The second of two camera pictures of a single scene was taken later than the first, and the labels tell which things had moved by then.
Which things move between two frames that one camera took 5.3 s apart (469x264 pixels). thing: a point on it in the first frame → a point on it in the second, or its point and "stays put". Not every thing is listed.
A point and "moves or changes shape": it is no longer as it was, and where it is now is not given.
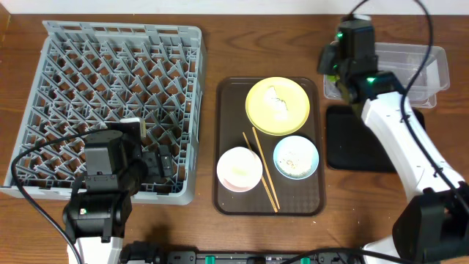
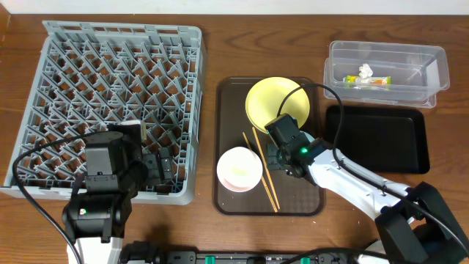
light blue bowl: x=296 y=158 moves or changes shape
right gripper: x=326 y=60 → x=273 y=160
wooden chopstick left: x=262 y=178 stays put
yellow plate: x=293 y=94 stays put
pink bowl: x=239 y=178 stays put
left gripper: x=163 y=163 stays put
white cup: x=239 y=169 stays put
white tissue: x=278 y=107 moves or changes shape
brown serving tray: x=305 y=196 stays put
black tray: x=352 y=145 stays put
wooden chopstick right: x=264 y=166 stays put
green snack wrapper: x=333 y=78 moves or changes shape
